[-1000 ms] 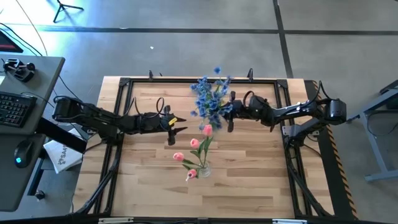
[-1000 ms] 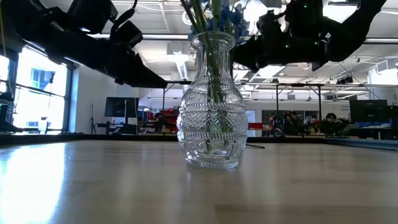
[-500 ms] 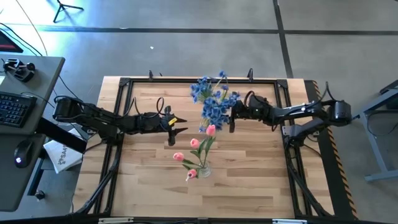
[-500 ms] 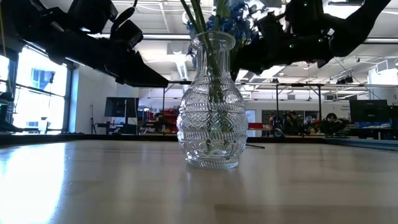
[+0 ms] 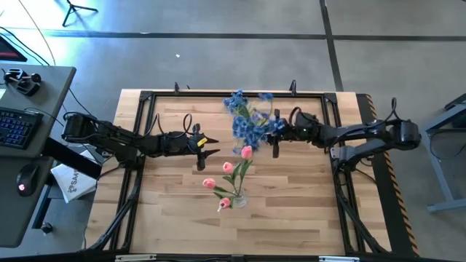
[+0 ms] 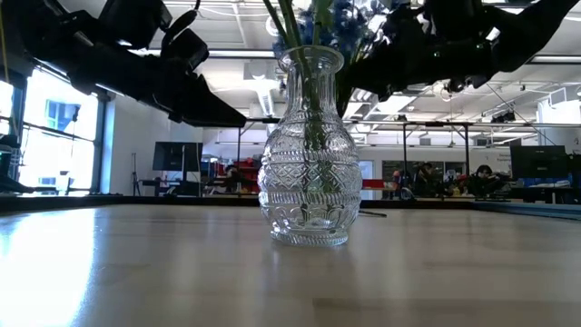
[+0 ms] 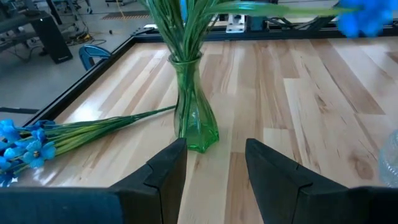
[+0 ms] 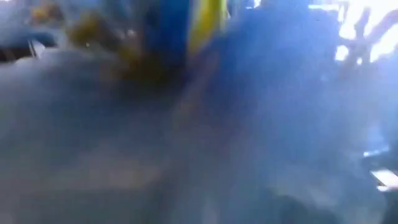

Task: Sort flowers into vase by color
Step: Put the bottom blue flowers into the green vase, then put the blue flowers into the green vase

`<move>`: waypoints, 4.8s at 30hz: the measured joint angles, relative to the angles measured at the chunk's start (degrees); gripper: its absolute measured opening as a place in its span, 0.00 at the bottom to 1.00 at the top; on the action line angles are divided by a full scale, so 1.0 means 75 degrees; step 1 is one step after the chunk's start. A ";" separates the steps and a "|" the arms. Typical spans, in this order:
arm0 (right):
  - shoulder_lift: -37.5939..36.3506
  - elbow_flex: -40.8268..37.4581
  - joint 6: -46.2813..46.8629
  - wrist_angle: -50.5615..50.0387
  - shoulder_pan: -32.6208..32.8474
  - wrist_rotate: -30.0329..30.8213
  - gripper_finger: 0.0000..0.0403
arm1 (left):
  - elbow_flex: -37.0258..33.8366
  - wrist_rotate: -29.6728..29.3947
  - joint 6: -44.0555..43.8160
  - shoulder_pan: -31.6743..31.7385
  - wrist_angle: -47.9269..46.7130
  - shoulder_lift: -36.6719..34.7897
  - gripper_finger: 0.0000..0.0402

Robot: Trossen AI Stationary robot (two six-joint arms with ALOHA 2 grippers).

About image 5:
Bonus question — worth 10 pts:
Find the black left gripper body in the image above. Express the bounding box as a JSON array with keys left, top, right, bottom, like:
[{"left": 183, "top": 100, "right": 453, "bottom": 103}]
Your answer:
[{"left": 187, "top": 123, "right": 208, "bottom": 172}]

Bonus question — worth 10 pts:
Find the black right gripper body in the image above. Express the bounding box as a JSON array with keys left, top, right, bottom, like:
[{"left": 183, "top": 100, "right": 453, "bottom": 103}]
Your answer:
[{"left": 272, "top": 108, "right": 305, "bottom": 159}]

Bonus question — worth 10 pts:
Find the blue artificial flower spray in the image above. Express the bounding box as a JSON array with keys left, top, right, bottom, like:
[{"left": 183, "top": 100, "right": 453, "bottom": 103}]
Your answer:
[
  {"left": 267, "top": 116, "right": 287, "bottom": 134},
  {"left": 223, "top": 89, "right": 252, "bottom": 118},
  {"left": 231, "top": 115, "right": 272, "bottom": 153},
  {"left": 256, "top": 92, "right": 275, "bottom": 123}
]

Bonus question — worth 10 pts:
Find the pink artificial tulip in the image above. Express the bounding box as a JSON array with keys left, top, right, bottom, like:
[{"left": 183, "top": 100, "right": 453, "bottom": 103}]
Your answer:
[
  {"left": 221, "top": 161, "right": 242, "bottom": 197},
  {"left": 217, "top": 196, "right": 237, "bottom": 213},
  {"left": 234, "top": 145, "right": 254, "bottom": 197}
]

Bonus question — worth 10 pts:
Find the clear cut glass vase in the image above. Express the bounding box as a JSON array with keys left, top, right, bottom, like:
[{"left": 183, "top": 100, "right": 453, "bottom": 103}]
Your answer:
[
  {"left": 231, "top": 188, "right": 249, "bottom": 210},
  {"left": 231, "top": 140, "right": 258, "bottom": 156}
]

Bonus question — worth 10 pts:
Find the green flower stem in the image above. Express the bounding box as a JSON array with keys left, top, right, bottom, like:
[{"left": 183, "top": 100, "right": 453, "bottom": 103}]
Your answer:
[{"left": 202, "top": 177, "right": 240, "bottom": 199}]

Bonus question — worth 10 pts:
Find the white cardboard box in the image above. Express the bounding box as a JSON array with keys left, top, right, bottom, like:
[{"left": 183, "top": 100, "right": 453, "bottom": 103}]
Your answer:
[{"left": 50, "top": 149, "right": 98, "bottom": 204}]

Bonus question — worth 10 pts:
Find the grey desk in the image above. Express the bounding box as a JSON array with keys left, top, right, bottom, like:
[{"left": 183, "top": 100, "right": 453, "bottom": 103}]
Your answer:
[{"left": 0, "top": 63, "right": 77, "bottom": 249}]

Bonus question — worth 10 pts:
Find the black computer mouse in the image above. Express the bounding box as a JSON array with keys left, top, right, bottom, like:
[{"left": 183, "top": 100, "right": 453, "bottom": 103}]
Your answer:
[{"left": 15, "top": 163, "right": 41, "bottom": 198}]

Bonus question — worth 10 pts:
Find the black keyboard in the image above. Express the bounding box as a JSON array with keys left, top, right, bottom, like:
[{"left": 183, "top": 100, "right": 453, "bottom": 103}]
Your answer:
[{"left": 0, "top": 106, "right": 44, "bottom": 151}]

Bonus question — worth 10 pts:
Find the black clamp tool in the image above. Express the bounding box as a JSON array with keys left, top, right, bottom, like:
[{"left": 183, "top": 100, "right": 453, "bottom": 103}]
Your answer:
[{"left": 3, "top": 68, "right": 42, "bottom": 97}]

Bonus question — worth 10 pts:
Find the black tripod stand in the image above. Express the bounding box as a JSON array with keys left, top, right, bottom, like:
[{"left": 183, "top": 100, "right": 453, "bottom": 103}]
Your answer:
[{"left": 61, "top": 0, "right": 99, "bottom": 28}]

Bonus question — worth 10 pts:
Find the black red device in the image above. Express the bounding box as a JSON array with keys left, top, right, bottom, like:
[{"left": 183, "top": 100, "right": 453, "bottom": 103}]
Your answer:
[{"left": 0, "top": 33, "right": 28, "bottom": 63}]

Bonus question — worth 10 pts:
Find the black table frame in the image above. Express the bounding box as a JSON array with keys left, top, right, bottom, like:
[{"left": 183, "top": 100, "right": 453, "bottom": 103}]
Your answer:
[{"left": 85, "top": 90, "right": 392, "bottom": 255}]

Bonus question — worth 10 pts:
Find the silver metal bracket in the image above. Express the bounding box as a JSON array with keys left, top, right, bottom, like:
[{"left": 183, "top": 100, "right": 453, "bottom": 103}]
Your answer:
[
  {"left": 114, "top": 253, "right": 158, "bottom": 262},
  {"left": 318, "top": 255, "right": 360, "bottom": 262}
]

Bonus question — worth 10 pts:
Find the grey metal table frame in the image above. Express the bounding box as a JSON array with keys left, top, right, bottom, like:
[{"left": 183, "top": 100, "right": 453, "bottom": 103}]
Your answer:
[{"left": 421, "top": 92, "right": 466, "bottom": 214}]

